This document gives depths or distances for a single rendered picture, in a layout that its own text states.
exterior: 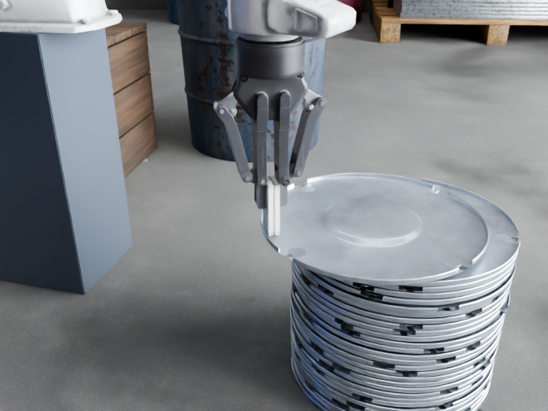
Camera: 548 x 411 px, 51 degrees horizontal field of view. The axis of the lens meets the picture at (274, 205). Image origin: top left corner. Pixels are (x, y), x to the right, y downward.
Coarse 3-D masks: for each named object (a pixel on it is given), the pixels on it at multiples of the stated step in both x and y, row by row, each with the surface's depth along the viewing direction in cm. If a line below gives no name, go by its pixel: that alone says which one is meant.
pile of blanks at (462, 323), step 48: (336, 288) 69; (384, 288) 64; (432, 288) 63; (480, 288) 65; (336, 336) 72; (384, 336) 67; (432, 336) 67; (480, 336) 69; (336, 384) 74; (384, 384) 70; (432, 384) 70; (480, 384) 76
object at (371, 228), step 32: (288, 192) 83; (320, 192) 83; (352, 192) 83; (384, 192) 83; (416, 192) 83; (448, 192) 82; (288, 224) 74; (320, 224) 74; (352, 224) 73; (384, 224) 73; (416, 224) 73; (448, 224) 74; (480, 224) 74; (320, 256) 67; (352, 256) 67; (384, 256) 67; (416, 256) 67; (448, 256) 67; (480, 256) 67
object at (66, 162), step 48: (0, 48) 84; (48, 48) 84; (96, 48) 96; (0, 96) 88; (48, 96) 86; (96, 96) 98; (0, 144) 92; (48, 144) 89; (96, 144) 100; (0, 192) 96; (48, 192) 94; (96, 192) 101; (0, 240) 101; (48, 240) 98; (96, 240) 103; (48, 288) 103
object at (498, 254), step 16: (400, 176) 89; (464, 192) 84; (480, 208) 80; (496, 208) 80; (496, 224) 76; (512, 224) 75; (496, 240) 72; (496, 256) 69; (512, 256) 68; (464, 272) 66; (480, 272) 66; (496, 272) 66
